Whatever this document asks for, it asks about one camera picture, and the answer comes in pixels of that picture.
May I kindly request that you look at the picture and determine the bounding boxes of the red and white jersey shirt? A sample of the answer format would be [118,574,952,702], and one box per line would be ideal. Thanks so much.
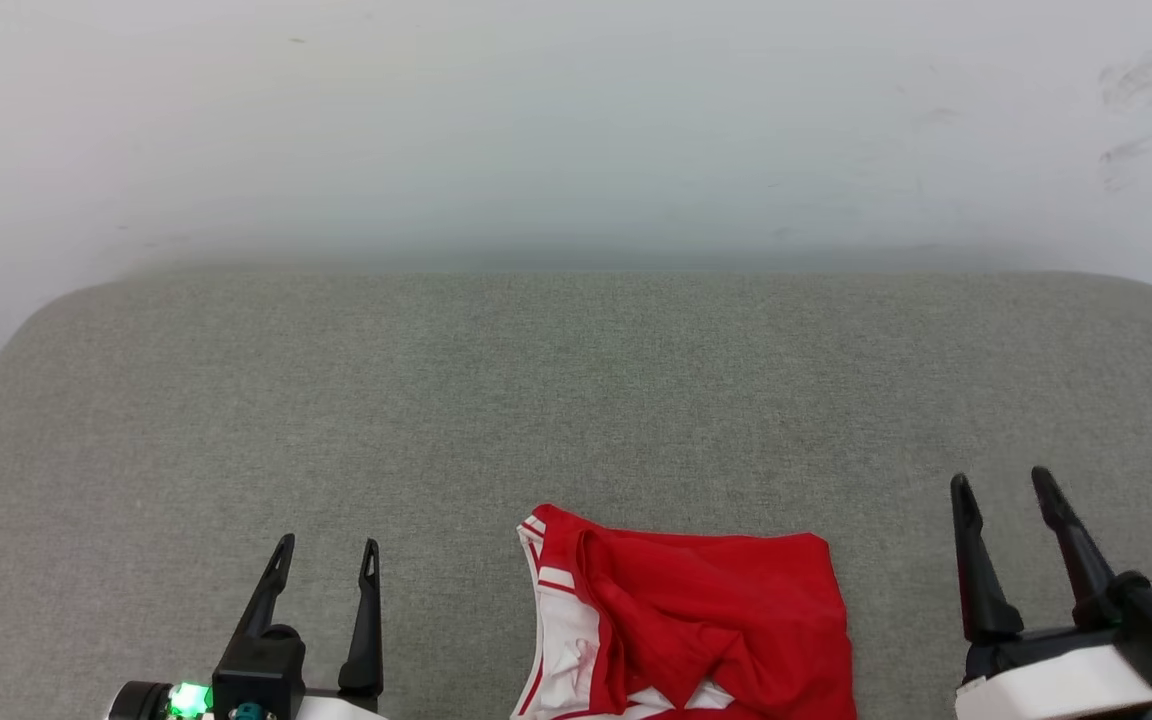
[514,503,858,720]

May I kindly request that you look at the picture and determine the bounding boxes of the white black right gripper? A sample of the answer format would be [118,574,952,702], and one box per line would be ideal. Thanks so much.
[950,466,1152,720]

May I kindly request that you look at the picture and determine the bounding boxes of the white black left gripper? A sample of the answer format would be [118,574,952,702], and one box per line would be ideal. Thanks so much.
[106,533,389,720]

